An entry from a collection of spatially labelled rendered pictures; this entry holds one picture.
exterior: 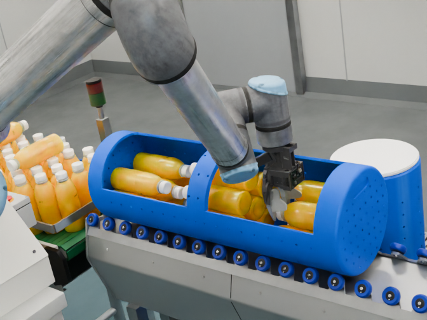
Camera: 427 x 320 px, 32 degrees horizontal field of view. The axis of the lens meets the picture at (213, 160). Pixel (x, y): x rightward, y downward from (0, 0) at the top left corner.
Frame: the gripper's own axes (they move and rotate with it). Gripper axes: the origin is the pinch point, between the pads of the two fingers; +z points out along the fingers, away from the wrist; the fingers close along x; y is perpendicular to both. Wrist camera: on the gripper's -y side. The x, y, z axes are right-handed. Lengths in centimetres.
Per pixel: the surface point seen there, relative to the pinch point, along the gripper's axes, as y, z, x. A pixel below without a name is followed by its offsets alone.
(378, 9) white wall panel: -142, 41, 346
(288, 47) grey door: -221, 72, 344
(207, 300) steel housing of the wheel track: -25.3, 31.6, -7.1
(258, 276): -5.6, 18.7, -5.7
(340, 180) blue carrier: 19.0, -11.5, 1.2
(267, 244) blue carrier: 0.8, 5.9, -8.0
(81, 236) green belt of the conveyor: -78, 22, -6
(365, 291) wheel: 26.7, 14.9, -5.4
